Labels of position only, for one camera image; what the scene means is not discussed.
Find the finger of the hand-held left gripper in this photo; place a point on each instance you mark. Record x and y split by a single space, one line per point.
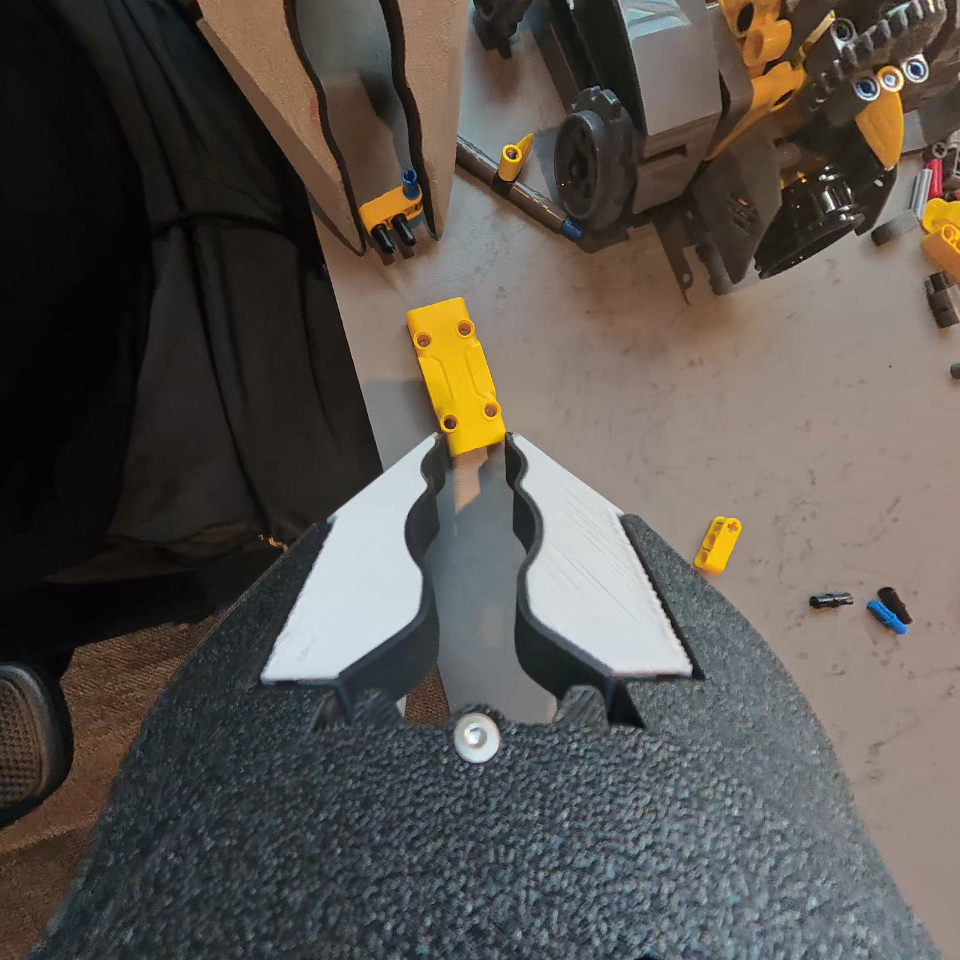
439 90
277 90

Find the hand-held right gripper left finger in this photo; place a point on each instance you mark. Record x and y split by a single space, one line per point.
352 600

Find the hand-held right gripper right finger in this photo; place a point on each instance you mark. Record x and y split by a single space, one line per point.
600 600

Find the single blue connector pin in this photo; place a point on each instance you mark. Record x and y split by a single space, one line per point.
409 180

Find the short yellow brick beam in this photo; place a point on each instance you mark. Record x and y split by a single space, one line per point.
716 547
382 206

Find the yellow rectangular brick panel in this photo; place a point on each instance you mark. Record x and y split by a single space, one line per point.
454 375

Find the grey desk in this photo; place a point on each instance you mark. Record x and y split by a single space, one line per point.
712 412

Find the grey axle blue tips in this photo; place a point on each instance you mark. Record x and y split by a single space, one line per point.
532 199

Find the yellow grey brick vehicle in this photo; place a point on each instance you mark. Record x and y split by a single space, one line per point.
675 97

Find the person's dark shoe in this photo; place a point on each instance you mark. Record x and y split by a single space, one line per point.
26 742

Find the pile of small brick parts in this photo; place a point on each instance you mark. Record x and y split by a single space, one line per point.
941 240

